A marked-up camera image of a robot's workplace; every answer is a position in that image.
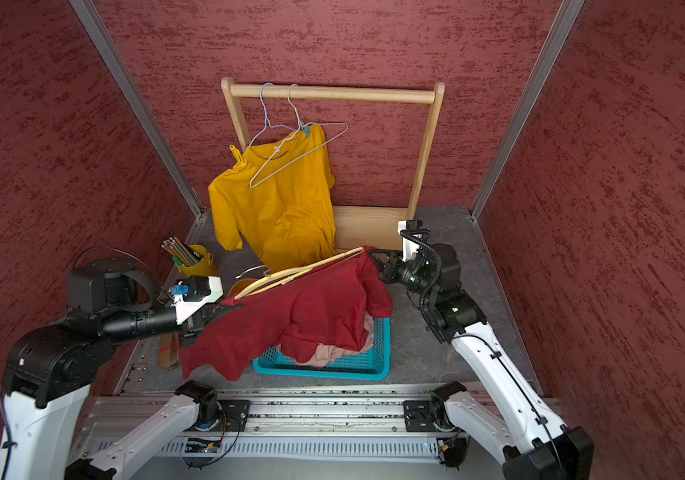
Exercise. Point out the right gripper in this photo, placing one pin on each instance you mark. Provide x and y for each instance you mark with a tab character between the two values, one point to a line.
390	268

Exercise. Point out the plaid pencil case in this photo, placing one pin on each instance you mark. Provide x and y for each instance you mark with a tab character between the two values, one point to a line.
169	353

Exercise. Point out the yellow plastic tray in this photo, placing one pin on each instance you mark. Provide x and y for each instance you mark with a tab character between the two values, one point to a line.
239	286

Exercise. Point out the teal plastic basket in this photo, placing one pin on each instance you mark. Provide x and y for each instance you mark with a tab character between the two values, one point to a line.
372	365

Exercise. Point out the yellow pencil cup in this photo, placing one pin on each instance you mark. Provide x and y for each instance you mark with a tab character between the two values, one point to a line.
204	267

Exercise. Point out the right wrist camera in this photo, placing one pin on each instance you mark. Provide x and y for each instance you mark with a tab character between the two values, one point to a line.
414	234

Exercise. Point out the light blue wire hanger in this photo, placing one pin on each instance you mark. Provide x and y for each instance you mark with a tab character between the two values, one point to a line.
267	125

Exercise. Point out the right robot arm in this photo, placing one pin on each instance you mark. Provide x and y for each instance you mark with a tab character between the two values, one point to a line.
527	438

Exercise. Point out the blue clothespin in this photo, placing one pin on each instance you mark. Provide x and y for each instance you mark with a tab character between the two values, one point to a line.
304	128

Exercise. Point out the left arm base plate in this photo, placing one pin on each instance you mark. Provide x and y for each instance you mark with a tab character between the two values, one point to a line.
223	416

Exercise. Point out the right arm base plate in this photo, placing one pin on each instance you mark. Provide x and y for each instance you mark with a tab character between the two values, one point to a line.
427	416

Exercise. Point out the dark red t-shirt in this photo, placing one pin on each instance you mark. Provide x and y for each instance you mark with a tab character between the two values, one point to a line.
327	306

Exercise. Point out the pencils bundle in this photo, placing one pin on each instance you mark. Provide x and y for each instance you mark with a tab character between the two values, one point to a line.
183	254

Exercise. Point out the pink printed t-shirt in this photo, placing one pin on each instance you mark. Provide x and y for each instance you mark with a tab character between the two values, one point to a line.
326	354

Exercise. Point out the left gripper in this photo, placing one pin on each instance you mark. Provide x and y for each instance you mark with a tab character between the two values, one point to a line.
221	308

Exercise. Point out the yellow t-shirt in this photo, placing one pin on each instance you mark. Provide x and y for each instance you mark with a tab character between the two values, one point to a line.
278	202

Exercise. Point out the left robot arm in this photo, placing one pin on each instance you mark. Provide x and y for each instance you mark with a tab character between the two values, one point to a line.
49	372

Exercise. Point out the cream plastic hanger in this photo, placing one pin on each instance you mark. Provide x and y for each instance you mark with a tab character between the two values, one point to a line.
286	276

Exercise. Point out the wooden clothes rack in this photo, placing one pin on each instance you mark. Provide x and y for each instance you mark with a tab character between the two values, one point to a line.
355	225

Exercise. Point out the aluminium mounting rail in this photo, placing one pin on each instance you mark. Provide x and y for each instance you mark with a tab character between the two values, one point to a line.
325	424

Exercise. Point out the yellow clothespin on yellow shirt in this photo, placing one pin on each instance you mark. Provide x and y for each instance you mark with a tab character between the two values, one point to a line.
237	155

